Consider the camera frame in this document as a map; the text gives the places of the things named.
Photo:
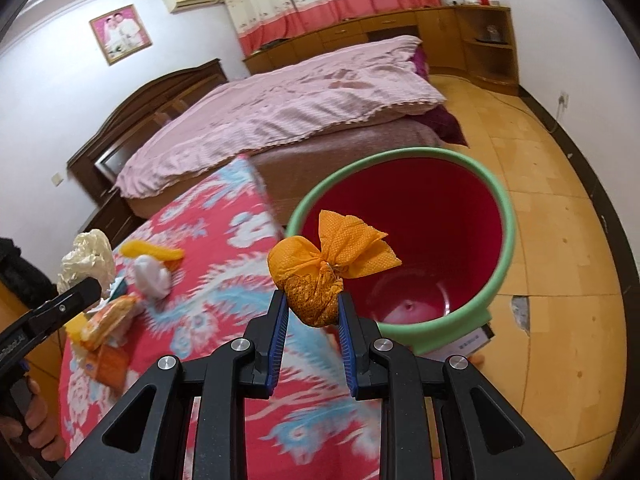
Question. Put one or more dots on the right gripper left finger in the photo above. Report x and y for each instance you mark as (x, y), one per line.
(267, 334)

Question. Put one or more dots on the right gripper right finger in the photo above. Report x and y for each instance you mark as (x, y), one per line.
(364, 376)

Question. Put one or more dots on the cream paper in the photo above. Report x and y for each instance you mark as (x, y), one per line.
(91, 257)

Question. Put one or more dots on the left hand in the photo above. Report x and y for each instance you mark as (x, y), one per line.
(43, 427)

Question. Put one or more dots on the orange snack wrapper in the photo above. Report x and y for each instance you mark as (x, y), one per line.
(98, 341)

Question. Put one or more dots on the red floral table cloth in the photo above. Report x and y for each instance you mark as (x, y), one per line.
(311, 428)

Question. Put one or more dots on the books under bin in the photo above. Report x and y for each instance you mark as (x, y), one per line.
(463, 346)

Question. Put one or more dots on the white crumpled tissue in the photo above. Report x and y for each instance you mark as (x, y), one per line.
(151, 277)

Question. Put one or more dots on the dark wooden nightstand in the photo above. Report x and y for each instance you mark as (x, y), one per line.
(115, 218)

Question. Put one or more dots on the dark wooden headboard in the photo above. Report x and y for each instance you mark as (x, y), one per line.
(98, 162)

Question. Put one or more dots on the red bin green rim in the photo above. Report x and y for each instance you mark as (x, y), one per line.
(449, 221)

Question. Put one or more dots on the pink bed quilt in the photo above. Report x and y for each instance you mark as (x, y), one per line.
(348, 88)

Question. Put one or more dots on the framed wedding photo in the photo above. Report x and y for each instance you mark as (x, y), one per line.
(120, 33)

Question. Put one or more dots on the long wooden cabinet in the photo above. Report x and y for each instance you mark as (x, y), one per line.
(438, 29)

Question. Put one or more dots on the wooden corner shelf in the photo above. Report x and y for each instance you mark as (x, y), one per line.
(489, 47)

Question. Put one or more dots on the wall light switch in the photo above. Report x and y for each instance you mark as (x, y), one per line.
(57, 179)

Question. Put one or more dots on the white wall socket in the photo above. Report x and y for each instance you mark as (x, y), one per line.
(563, 100)

